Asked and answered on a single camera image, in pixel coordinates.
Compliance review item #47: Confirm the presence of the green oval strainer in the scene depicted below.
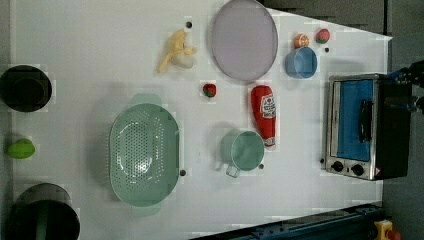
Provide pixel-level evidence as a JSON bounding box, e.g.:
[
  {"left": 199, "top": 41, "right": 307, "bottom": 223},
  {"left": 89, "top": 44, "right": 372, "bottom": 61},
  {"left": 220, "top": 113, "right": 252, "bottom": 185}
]
[{"left": 108, "top": 93, "right": 180, "bottom": 217}]

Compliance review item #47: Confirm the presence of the toaster oven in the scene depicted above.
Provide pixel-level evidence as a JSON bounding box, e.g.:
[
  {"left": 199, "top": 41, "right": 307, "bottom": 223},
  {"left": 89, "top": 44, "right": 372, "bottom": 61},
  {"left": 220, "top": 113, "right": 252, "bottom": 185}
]
[{"left": 325, "top": 74, "right": 412, "bottom": 181}]

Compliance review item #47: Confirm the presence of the blue bowl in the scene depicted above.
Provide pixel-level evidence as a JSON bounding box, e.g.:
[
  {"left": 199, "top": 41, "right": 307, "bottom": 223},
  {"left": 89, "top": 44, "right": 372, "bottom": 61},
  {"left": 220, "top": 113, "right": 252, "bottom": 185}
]
[{"left": 285, "top": 47, "right": 318, "bottom": 79}]

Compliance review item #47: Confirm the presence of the toy orange half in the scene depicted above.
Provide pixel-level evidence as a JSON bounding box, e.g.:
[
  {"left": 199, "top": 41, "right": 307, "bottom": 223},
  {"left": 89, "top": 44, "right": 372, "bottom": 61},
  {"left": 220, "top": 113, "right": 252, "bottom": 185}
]
[{"left": 294, "top": 34, "right": 309, "bottom": 48}]

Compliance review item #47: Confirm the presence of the red toy strawberry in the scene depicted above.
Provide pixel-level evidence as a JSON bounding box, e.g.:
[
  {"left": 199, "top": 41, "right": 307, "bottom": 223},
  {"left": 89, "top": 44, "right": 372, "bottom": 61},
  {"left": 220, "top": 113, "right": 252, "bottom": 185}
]
[{"left": 202, "top": 83, "right": 217, "bottom": 98}]

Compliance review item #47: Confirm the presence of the yellow red button box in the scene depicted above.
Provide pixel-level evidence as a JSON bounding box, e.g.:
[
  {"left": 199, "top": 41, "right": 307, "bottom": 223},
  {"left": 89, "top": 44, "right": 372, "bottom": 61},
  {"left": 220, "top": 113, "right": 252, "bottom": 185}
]
[{"left": 374, "top": 220, "right": 402, "bottom": 240}]

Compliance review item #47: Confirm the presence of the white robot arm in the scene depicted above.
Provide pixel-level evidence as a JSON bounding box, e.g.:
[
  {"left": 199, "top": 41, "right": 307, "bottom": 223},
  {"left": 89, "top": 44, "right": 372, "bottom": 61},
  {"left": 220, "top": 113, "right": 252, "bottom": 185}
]
[{"left": 384, "top": 60, "right": 424, "bottom": 113}]

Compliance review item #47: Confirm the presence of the green toy fruit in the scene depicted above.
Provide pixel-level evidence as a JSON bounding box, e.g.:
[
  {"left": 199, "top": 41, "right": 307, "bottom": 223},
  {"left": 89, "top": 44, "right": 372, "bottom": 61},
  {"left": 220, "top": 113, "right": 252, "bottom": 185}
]
[{"left": 7, "top": 138, "right": 35, "bottom": 159}]

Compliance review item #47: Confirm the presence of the red ketchup bottle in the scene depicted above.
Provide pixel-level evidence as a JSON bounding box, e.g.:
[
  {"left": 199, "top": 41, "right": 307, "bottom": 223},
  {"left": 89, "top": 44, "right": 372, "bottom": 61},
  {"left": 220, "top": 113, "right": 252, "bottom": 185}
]
[{"left": 251, "top": 85, "right": 276, "bottom": 147}]

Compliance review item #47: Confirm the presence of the grey round plate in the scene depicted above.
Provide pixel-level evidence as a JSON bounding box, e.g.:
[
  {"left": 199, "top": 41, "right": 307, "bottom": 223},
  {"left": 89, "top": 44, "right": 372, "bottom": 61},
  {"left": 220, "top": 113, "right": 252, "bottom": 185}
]
[{"left": 211, "top": 0, "right": 278, "bottom": 81}]

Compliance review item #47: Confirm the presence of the green measuring cup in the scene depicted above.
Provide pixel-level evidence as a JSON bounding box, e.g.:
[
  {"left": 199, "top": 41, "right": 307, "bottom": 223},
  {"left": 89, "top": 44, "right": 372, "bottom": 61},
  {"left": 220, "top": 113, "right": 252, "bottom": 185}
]
[{"left": 220, "top": 129, "right": 265, "bottom": 178}]

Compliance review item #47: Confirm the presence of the black round pedestal lower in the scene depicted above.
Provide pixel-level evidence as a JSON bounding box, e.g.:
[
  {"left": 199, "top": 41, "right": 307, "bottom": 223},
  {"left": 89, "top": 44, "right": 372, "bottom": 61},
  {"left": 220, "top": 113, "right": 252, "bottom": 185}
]
[{"left": 6, "top": 183, "right": 80, "bottom": 240}]

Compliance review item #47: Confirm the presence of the pink toy strawberry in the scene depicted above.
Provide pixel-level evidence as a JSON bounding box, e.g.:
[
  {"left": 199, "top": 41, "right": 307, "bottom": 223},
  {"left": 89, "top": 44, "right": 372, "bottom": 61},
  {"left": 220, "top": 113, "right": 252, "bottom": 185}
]
[{"left": 315, "top": 29, "right": 330, "bottom": 44}]

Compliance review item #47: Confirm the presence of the peeled toy banana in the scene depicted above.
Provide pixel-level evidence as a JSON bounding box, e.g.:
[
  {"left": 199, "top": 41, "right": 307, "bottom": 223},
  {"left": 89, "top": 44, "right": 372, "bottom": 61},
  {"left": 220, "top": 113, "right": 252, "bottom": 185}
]
[{"left": 157, "top": 29, "right": 197, "bottom": 73}]

